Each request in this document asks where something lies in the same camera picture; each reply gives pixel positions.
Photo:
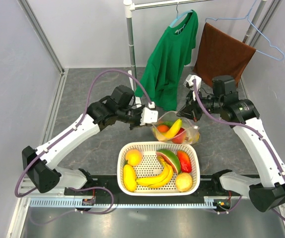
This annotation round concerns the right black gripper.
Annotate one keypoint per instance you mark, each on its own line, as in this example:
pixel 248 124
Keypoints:
pixel 190 111

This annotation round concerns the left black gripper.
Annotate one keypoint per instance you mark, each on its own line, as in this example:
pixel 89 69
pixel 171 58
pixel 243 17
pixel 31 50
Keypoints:
pixel 140 109

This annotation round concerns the clear dotted zip bag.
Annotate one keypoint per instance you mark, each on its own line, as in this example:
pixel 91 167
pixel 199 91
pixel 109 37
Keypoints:
pixel 188 125

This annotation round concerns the green plastic cabbage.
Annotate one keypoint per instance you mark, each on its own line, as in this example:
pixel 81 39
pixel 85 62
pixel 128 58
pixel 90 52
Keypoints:
pixel 167 123

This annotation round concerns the single yellow banana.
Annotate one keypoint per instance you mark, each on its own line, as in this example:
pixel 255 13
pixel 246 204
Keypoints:
pixel 173 129

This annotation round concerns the red apple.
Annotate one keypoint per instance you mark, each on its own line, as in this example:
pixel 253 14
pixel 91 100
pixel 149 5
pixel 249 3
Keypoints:
pixel 180 137

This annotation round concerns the orange fruit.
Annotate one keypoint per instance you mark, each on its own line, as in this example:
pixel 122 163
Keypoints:
pixel 163 128

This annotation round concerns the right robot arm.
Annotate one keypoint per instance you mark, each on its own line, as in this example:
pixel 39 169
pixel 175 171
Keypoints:
pixel 265 192

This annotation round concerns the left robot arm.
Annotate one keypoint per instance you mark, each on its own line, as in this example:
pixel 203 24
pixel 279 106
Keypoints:
pixel 41 164

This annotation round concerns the yellow peach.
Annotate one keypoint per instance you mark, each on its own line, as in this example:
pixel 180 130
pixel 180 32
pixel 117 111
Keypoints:
pixel 133 157

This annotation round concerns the green t-shirt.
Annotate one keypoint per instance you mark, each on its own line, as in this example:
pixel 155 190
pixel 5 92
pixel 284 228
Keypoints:
pixel 165 65

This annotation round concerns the watermelon slice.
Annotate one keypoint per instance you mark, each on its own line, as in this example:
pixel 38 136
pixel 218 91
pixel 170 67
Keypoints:
pixel 171 159

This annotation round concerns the white perforated basket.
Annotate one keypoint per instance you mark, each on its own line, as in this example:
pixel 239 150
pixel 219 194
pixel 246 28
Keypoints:
pixel 150 167

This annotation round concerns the yellow mango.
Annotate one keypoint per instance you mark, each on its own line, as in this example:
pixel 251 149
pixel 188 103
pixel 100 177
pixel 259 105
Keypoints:
pixel 129 178

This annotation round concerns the brown towel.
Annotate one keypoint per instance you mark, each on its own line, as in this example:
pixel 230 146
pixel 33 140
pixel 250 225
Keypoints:
pixel 220 54

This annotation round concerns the yellow banana bunch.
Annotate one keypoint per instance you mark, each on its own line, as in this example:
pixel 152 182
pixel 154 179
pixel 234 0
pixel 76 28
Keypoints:
pixel 160 180

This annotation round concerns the teal clothes hanger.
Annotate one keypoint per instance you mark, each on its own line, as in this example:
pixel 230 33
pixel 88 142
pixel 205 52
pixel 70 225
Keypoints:
pixel 178 15

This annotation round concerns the white clothes rack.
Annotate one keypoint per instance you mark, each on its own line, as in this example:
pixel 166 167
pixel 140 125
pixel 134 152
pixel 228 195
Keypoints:
pixel 129 7

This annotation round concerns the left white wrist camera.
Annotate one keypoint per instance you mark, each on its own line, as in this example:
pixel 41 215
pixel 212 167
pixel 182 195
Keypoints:
pixel 149 114

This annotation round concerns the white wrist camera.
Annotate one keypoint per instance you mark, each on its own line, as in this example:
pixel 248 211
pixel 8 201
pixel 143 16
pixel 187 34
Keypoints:
pixel 193 82
pixel 149 114

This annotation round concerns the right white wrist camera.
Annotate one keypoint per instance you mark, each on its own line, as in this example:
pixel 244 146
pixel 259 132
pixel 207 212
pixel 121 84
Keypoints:
pixel 193 82

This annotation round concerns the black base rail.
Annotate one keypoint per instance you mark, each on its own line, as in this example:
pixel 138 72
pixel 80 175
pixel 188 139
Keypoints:
pixel 205 189

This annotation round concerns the white slotted cable duct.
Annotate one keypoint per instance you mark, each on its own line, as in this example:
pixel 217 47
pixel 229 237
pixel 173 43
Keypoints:
pixel 81 203

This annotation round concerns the blue wire hanger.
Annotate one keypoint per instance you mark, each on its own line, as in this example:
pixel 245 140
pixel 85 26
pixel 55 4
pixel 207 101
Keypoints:
pixel 251 24

